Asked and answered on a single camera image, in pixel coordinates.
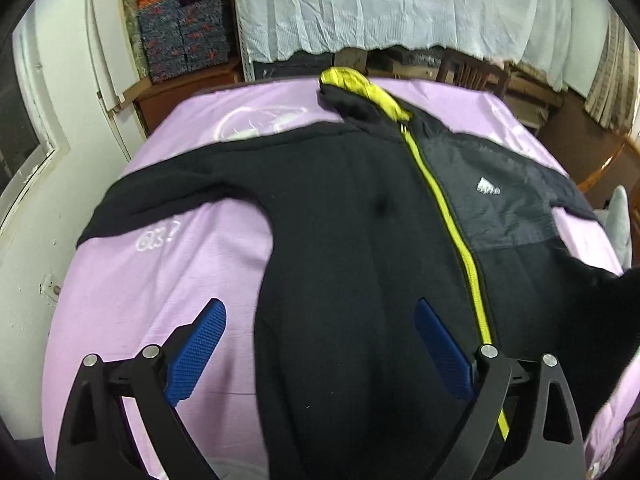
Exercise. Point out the beige patterned curtain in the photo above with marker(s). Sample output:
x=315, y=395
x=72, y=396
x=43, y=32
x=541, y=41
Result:
x=612, y=100

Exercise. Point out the brown wooden cabinet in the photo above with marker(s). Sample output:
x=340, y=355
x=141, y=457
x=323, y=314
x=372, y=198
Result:
x=157, y=102

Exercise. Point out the brown wooden desk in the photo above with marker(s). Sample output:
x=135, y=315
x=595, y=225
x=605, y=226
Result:
x=582, y=146

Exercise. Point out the patterned dark blue storage boxes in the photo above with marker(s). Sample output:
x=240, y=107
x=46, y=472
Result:
x=180, y=37

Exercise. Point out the lilac printed bed sheet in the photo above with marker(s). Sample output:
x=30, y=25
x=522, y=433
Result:
x=122, y=293

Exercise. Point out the white crinkled cover cloth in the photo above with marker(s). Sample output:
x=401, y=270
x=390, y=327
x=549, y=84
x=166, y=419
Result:
x=534, y=32

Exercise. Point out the dark wooden chair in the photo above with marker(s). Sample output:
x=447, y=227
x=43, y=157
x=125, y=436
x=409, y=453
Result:
x=472, y=73

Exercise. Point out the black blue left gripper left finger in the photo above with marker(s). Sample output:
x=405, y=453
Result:
x=96, y=440

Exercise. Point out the black jacket with yellow zipper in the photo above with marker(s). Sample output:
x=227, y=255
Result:
x=370, y=216

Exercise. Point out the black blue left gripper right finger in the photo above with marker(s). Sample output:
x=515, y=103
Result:
x=520, y=417

